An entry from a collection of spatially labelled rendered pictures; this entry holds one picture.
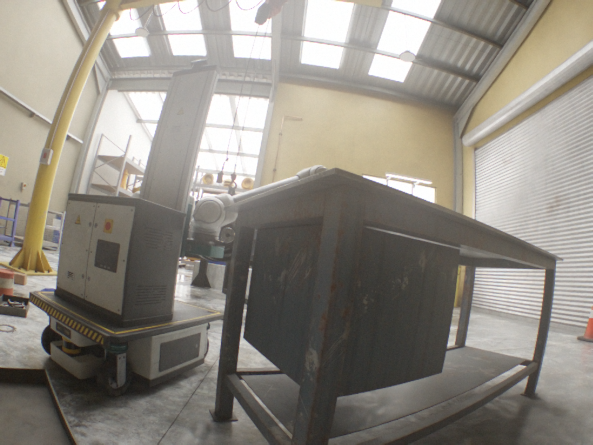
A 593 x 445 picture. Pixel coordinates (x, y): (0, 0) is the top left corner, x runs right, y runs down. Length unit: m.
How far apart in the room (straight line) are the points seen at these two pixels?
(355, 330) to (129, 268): 0.88
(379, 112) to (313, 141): 2.16
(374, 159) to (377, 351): 7.63
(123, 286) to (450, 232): 1.16
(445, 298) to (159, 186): 1.51
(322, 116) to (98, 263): 7.63
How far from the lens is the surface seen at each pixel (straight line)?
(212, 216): 1.44
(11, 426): 1.21
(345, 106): 8.74
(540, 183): 6.55
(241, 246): 1.15
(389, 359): 0.86
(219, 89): 8.96
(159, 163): 1.84
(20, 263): 4.33
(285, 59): 8.66
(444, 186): 8.92
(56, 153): 4.38
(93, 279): 1.42
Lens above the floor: 0.69
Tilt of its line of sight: 7 degrees up
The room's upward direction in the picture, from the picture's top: 8 degrees clockwise
